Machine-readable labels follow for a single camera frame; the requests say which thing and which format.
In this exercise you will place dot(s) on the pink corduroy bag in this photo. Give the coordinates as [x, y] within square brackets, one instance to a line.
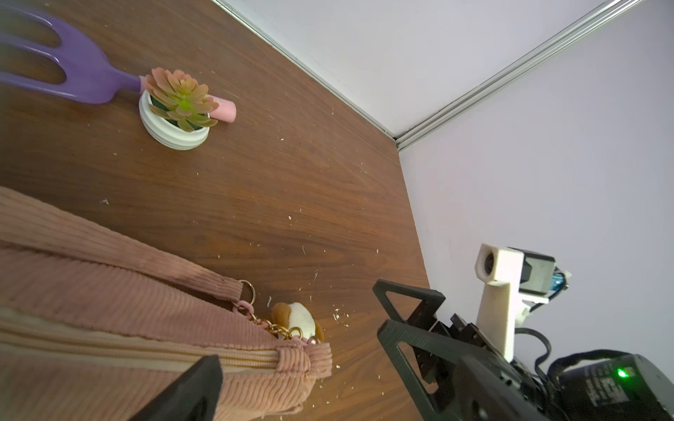
[96, 325]

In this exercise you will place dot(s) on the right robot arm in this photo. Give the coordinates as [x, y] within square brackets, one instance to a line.
[604, 384]

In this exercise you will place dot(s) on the brown white plush keychain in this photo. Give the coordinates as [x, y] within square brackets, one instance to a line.
[298, 321]

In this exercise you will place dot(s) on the purple pink garden fork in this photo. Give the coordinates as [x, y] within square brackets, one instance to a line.
[89, 76]

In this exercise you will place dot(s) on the succulent in white pot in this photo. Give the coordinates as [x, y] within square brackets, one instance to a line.
[176, 109]

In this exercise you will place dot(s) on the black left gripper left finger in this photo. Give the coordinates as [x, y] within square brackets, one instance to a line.
[193, 396]

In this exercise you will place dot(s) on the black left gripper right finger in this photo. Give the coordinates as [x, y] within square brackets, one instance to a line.
[482, 396]

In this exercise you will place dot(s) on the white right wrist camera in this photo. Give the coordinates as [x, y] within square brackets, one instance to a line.
[516, 283]

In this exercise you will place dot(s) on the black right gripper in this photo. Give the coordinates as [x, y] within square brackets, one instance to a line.
[425, 361]

